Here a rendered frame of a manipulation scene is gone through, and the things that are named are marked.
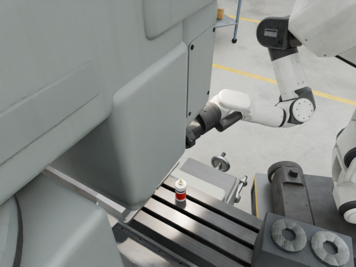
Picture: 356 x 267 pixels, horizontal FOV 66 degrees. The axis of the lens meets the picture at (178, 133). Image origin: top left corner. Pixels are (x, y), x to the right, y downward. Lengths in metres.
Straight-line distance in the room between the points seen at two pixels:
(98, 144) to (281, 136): 2.47
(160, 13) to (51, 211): 0.26
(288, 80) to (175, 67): 0.62
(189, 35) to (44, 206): 0.34
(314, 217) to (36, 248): 1.38
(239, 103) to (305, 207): 0.82
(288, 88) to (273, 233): 0.48
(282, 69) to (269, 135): 1.79
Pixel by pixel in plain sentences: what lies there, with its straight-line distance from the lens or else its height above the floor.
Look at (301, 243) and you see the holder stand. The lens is 0.81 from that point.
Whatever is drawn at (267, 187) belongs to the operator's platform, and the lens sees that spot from 1.80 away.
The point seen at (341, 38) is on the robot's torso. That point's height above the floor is 1.48.
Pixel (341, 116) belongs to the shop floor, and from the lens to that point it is 3.29.
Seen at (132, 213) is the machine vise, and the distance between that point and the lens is 1.02.
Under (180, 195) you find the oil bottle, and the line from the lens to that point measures 1.02.
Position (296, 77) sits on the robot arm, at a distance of 1.00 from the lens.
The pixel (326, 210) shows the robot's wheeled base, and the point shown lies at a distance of 1.61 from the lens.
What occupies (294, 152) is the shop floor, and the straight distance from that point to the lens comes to 2.67.
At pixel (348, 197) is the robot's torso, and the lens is 1.45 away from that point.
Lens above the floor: 1.78
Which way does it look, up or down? 42 degrees down
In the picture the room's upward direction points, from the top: straight up
